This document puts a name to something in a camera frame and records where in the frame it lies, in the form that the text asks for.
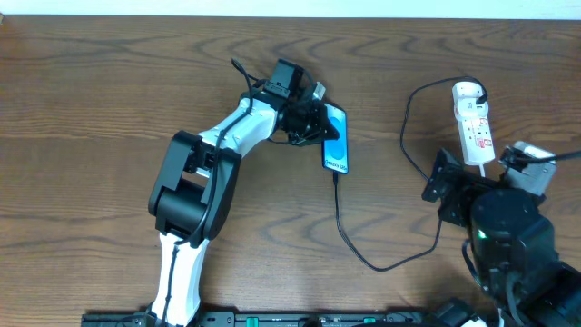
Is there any blue Galaxy smartphone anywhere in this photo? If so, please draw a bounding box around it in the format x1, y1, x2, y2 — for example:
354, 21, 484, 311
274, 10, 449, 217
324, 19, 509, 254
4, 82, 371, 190
322, 104, 349, 174

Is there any black USB charging cable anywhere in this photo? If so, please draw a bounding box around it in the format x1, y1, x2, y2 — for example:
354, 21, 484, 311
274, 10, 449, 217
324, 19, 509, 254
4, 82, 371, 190
331, 75, 489, 273

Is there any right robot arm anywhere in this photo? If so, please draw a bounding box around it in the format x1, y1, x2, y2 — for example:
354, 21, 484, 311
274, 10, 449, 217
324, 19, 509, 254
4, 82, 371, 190
422, 142, 580, 326

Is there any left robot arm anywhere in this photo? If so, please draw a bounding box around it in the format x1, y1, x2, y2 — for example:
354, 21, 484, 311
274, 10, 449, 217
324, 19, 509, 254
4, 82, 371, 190
144, 59, 347, 326

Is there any white charger plug adapter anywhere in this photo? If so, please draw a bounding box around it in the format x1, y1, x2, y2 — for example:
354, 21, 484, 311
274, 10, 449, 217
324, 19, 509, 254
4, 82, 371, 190
452, 81, 486, 104

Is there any white power strip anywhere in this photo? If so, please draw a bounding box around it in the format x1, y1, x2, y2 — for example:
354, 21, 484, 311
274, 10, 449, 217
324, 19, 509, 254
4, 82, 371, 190
454, 99, 495, 166

